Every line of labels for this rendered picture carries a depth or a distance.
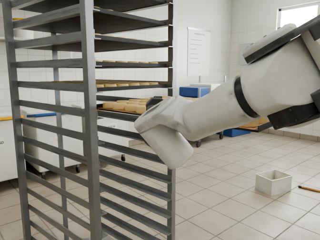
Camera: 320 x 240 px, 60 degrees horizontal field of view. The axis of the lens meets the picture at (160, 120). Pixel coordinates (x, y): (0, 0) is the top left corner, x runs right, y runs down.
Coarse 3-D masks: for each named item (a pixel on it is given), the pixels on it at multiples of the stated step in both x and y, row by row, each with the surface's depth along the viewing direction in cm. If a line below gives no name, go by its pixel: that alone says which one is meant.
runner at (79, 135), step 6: (24, 120) 134; (30, 120) 129; (30, 126) 130; (36, 126) 126; (42, 126) 122; (48, 126) 119; (54, 126) 115; (54, 132) 116; (60, 132) 113; (66, 132) 110; (72, 132) 107; (78, 132) 104; (78, 138) 105; (84, 138) 102
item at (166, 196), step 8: (104, 176) 164; (112, 176) 163; (120, 176) 158; (128, 184) 152; (136, 184) 150; (144, 184) 146; (152, 192) 142; (160, 192) 139; (168, 192) 136; (168, 200) 133
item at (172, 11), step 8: (176, 0) 121; (168, 8) 121; (176, 8) 121; (168, 16) 122; (176, 16) 122; (176, 24) 123; (168, 32) 123; (176, 32) 123; (176, 40) 124; (168, 48) 124; (176, 48) 124; (168, 56) 125; (176, 56) 125; (176, 64) 126; (168, 72) 126; (176, 72) 126; (168, 80) 127; (176, 80) 127; (176, 88) 128; (168, 168) 134; (168, 184) 135; (168, 208) 137; (168, 224) 138
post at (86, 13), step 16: (80, 0) 88; (80, 16) 89; (96, 112) 95; (96, 128) 96; (96, 144) 96; (96, 160) 97; (96, 176) 98; (96, 192) 99; (96, 208) 100; (96, 224) 100
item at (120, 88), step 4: (156, 84) 121; (160, 84) 123; (164, 84) 125; (100, 88) 98; (104, 88) 100; (108, 88) 101; (112, 88) 102; (116, 88) 104; (120, 88) 105; (124, 88) 107; (128, 88) 108; (132, 88) 110; (136, 88) 112; (140, 88) 114; (144, 88) 115; (148, 88) 117
